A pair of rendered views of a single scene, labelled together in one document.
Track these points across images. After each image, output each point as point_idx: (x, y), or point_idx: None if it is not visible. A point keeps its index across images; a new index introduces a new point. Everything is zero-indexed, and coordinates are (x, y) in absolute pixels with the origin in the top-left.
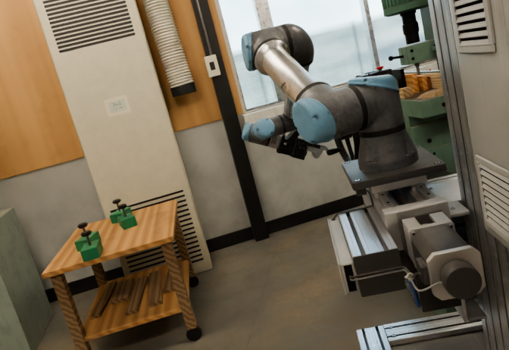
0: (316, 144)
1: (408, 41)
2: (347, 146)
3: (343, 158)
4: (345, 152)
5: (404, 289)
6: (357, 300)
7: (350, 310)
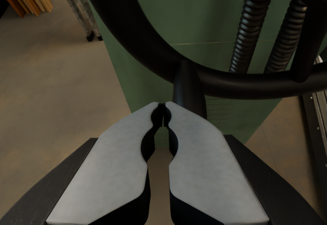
0: (272, 170)
1: None
2: (321, 33)
3: (213, 91)
4: (199, 64)
5: (165, 151)
6: (157, 207)
7: (173, 224)
